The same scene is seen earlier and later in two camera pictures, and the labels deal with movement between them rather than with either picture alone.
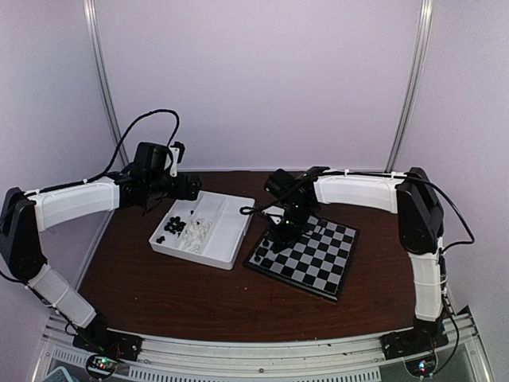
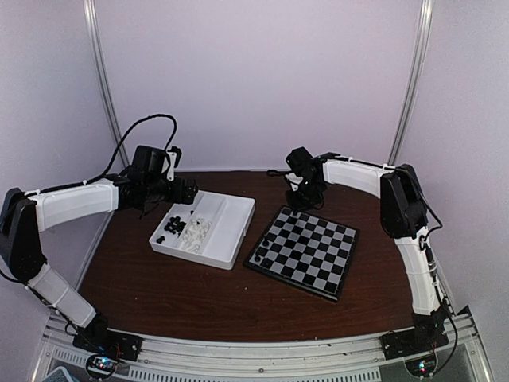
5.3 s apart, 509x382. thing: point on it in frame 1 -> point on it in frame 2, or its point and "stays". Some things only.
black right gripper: x=282 y=240 -> x=297 y=205
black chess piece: x=267 y=263 stays
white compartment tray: x=209 y=228 stays
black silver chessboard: x=318 y=263 stays
